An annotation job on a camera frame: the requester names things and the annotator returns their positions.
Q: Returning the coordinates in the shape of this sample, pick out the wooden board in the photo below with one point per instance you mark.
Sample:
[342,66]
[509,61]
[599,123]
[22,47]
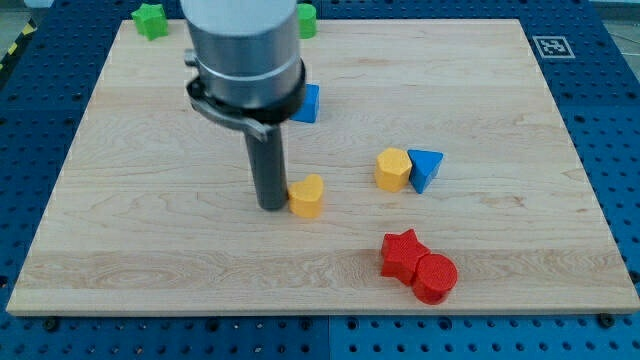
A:
[155,213]

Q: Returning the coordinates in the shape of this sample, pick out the red star block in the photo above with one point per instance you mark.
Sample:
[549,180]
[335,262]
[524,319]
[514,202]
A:
[401,254]

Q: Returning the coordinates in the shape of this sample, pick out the green cylinder block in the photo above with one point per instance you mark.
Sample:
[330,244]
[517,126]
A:
[307,20]

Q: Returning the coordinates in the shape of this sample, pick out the yellow hexagon block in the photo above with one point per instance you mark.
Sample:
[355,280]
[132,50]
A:
[393,167]

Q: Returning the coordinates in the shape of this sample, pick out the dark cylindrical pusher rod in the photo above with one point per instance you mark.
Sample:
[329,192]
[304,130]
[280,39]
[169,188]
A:
[267,163]

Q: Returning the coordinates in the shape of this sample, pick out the green star block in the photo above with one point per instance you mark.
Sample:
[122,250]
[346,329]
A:
[150,21]

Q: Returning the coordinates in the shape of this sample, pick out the yellow heart block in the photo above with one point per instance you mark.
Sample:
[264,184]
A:
[306,196]

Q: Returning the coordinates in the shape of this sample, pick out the blue triangle block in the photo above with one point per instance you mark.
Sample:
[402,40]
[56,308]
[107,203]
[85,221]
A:
[425,167]

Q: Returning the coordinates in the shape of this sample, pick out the white fiducial marker tag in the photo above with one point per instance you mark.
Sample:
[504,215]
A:
[553,47]

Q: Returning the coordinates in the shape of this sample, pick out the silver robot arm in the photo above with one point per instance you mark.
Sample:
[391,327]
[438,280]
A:
[247,54]

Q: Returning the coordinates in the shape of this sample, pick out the red cylinder block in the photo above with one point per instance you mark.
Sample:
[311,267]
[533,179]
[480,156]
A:
[436,275]

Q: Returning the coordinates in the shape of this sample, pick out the blue cube block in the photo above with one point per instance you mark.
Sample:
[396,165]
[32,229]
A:
[309,108]

